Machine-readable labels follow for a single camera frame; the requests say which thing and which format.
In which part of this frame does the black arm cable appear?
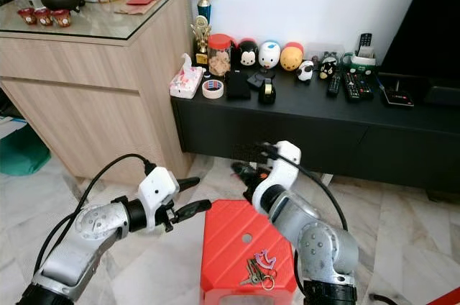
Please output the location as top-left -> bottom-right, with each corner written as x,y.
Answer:
33,152 -> 159,291
259,142 -> 349,299

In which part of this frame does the black low television console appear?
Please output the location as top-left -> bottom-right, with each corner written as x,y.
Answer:
171,71 -> 460,198

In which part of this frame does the white tape roll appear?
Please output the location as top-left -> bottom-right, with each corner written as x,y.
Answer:
201,79 -> 226,100

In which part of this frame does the orange yellow plush toy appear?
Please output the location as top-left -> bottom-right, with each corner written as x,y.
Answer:
280,41 -> 305,72

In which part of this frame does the small white panda plush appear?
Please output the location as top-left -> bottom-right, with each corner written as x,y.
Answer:
297,60 -> 316,82

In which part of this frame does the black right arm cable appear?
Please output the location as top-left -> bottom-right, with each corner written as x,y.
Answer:
259,142 -> 349,299

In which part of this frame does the flat black media box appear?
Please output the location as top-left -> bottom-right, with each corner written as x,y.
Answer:
381,88 -> 417,109

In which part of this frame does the black tape dispenser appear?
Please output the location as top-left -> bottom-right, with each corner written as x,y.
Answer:
258,77 -> 278,105

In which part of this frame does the green bag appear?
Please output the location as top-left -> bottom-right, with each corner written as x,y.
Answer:
0,124 -> 51,176

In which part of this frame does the red plastic stool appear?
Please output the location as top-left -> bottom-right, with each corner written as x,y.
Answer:
200,199 -> 299,305

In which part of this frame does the slim black remote control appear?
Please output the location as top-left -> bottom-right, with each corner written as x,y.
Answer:
326,71 -> 343,98

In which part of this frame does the small gold trophy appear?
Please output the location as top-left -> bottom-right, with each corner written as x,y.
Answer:
191,15 -> 212,67

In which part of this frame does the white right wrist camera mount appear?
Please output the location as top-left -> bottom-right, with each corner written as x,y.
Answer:
252,140 -> 302,209

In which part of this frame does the small black plush toy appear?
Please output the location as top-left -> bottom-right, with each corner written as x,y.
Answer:
318,52 -> 341,80

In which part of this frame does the short black remote control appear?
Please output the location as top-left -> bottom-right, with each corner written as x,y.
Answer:
359,78 -> 376,99

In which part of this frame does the large black remote control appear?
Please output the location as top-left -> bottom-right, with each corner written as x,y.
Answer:
343,71 -> 367,102

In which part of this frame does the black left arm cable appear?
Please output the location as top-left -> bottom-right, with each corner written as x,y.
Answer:
33,152 -> 159,291

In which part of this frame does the pink white tissue box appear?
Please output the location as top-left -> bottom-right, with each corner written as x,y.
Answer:
170,54 -> 205,99

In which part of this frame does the brown paper mat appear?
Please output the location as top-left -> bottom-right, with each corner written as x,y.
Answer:
117,0 -> 165,16

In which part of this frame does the key bunch with pink tag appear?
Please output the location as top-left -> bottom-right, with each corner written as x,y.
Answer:
241,249 -> 279,291

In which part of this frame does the black pouch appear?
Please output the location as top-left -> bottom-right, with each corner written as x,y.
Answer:
224,69 -> 252,101

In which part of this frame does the small black flat case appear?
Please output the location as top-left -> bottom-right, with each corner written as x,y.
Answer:
247,69 -> 274,90

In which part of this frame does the clear jar with red lid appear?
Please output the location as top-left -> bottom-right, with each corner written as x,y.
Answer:
207,33 -> 233,77

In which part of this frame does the white round plush toy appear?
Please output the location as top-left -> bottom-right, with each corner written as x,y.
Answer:
258,40 -> 282,70

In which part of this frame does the black mouse plush toy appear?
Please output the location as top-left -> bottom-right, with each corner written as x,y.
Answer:
234,38 -> 259,68

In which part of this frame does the small red tea cup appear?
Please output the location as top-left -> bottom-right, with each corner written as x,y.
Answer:
51,9 -> 73,29
34,7 -> 53,27
18,6 -> 37,25

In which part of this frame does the light wood cabinet glass top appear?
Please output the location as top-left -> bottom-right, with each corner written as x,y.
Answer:
0,0 -> 195,183

